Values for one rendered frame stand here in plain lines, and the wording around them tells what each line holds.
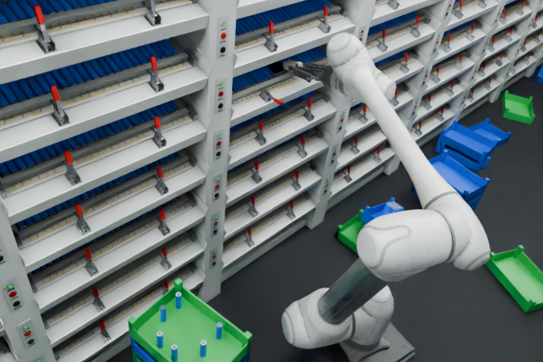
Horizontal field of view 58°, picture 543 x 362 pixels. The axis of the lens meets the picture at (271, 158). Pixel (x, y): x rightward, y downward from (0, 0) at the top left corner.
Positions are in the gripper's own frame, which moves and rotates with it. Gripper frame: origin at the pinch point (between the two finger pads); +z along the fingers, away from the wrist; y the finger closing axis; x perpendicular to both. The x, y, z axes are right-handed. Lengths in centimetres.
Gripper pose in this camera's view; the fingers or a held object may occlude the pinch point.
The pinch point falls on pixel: (292, 65)
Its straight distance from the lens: 178.6
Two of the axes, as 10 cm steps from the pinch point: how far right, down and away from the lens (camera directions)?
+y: -7.1, 3.8, -5.9
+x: 0.5, 8.7, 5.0
